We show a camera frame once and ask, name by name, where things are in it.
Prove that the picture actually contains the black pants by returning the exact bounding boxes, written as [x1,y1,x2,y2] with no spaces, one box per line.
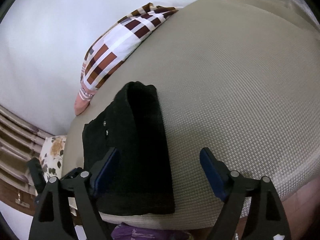
[82,81,175,216]

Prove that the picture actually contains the floral pillow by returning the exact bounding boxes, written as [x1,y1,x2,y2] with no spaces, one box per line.
[39,135,67,182]

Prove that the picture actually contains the brown wooden door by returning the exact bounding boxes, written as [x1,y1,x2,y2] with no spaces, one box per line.
[0,180,35,216]

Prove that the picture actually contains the beige striped curtain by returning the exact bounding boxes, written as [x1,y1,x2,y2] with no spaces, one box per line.
[1,106,52,191]

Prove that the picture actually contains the purple cloth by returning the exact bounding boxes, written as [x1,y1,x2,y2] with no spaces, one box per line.
[111,223,194,240]

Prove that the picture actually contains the pink plaid pillow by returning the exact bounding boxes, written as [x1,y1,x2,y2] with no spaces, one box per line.
[74,3,180,115]

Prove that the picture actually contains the beige textured bed sheet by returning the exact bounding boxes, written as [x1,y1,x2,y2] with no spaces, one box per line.
[62,0,319,230]

